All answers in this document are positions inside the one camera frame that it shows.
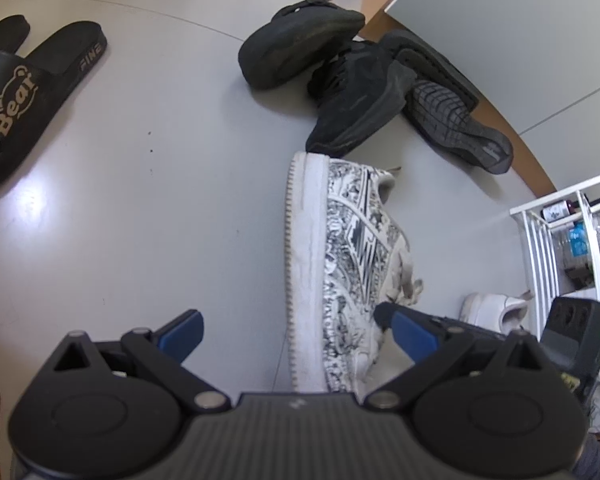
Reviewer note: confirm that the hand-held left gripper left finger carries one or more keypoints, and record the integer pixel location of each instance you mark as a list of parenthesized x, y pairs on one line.
[(180, 337)]

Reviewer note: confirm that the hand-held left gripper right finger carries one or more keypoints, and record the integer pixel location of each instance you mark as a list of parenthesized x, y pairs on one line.
[(415, 340)]

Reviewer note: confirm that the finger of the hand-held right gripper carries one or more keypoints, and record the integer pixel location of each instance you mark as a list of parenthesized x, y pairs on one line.
[(382, 312)]

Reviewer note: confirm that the white comic print sneaker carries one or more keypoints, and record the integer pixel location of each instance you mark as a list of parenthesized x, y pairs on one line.
[(485, 310), (310, 240)]

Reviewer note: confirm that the white shoe rack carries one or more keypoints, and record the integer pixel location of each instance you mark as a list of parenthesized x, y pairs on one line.
[(530, 205)]

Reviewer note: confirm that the black sneaker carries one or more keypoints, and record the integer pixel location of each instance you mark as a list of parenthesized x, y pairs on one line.
[(360, 105), (455, 120)]

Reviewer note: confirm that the black buckle clog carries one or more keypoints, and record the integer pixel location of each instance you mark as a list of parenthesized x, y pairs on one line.
[(290, 50), (415, 42)]

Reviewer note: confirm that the dark bottle white label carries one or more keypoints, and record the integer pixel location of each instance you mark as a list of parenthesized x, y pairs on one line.
[(555, 211)]

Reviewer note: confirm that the black slide sandal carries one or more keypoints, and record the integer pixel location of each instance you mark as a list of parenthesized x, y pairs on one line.
[(5, 35), (55, 70)]

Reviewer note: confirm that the grey wardrobe cabinet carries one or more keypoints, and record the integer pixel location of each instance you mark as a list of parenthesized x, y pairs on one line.
[(505, 35)]

